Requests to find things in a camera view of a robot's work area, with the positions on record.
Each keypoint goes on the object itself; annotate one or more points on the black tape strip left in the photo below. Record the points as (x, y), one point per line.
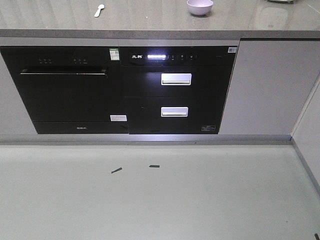
(116, 170)

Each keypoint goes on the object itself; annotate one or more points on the light green plastic spoon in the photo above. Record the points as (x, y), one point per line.
(98, 11)

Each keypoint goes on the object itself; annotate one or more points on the grey cabinet door right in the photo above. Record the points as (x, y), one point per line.
(270, 83)

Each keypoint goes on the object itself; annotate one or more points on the black disinfection cabinet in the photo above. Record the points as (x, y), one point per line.
(176, 89)

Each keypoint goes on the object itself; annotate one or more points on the grey cabinet panel left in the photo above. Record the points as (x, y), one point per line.
(14, 118)

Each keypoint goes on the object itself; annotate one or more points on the white blender appliance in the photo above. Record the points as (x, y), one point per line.
(282, 1)

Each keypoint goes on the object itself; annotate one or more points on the purple plastic bowl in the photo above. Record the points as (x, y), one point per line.
(199, 7)

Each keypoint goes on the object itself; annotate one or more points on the black built-in dishwasher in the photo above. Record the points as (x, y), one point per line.
(68, 85)

